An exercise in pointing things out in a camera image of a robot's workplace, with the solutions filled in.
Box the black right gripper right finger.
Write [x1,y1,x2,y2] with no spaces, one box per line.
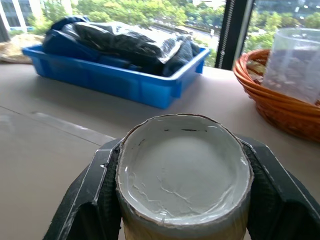
[236,134,320,240]

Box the dark blue bag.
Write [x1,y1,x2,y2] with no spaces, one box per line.
[42,15,141,72]

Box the black window frame post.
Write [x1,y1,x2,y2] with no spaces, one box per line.
[214,0,255,70]

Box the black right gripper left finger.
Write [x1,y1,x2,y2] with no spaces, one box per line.
[42,138,124,240]

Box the blue plastic tray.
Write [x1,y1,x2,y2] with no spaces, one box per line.
[21,44,211,110]

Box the orange woven basket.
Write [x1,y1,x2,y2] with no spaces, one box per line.
[232,48,320,143]

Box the white paper cup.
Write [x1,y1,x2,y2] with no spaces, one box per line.
[115,113,255,240]

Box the black plastic bag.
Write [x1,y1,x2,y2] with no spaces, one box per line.
[57,21,201,77]

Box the clear plastic container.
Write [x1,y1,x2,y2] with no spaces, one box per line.
[263,27,320,105]

